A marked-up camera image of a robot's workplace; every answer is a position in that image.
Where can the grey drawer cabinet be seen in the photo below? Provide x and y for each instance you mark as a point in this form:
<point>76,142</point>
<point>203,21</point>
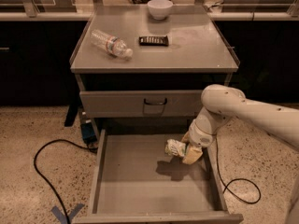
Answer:
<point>197,56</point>

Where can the blue tape cross mark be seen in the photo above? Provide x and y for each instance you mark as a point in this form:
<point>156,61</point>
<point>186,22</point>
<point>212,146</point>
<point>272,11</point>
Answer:
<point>64,218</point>

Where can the green 7up can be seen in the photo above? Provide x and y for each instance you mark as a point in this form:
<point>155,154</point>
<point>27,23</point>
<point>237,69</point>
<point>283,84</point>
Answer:
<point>175,148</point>

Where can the clear plastic water bottle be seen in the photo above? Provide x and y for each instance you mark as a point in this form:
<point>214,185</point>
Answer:
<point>111,44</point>

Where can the closed grey top drawer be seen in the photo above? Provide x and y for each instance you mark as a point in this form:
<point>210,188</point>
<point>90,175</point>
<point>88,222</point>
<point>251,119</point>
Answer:
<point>128,104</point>

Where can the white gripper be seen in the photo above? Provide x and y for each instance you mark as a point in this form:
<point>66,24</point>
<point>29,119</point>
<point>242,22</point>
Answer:
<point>202,138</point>

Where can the blue power adapter box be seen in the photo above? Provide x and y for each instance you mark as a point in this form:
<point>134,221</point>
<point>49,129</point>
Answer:
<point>87,132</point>

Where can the open grey middle drawer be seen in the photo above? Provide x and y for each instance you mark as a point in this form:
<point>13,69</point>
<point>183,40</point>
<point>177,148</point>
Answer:
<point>136,182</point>

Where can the black chocolate bar packet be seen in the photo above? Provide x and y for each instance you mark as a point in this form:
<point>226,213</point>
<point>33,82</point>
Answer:
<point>154,41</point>

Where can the white bowl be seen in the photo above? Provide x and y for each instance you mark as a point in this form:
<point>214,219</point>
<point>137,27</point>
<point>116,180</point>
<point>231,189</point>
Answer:
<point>159,9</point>

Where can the dark counter with glass partition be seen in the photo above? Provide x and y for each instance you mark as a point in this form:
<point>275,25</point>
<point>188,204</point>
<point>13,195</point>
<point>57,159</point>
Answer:
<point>38,38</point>

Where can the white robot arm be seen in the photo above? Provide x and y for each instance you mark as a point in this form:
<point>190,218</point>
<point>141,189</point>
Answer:
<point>220,103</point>

